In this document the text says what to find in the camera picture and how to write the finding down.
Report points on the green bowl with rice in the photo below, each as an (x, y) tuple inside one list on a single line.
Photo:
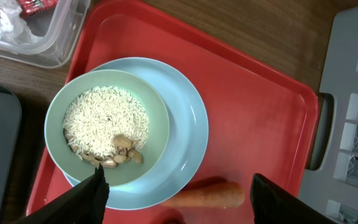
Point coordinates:
[(159, 127)]

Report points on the red snack wrapper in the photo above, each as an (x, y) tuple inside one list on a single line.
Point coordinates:
[(30, 7)]

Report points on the clear plastic bin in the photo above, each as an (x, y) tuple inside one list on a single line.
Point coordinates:
[(40, 33)]

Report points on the white tissue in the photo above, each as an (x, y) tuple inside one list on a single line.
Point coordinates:
[(13, 28)]

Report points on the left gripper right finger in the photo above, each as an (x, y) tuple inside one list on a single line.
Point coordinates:
[(273, 204)]

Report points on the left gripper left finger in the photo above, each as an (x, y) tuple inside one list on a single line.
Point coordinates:
[(84, 203)]

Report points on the light blue plate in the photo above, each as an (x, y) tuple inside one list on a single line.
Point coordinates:
[(187, 140)]

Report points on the rice and nuts pile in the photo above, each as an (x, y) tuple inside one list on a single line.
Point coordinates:
[(106, 126)]

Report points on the grey dishwasher rack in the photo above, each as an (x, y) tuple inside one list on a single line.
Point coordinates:
[(330, 185)]

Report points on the orange carrot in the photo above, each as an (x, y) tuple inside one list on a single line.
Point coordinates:
[(220, 195)]

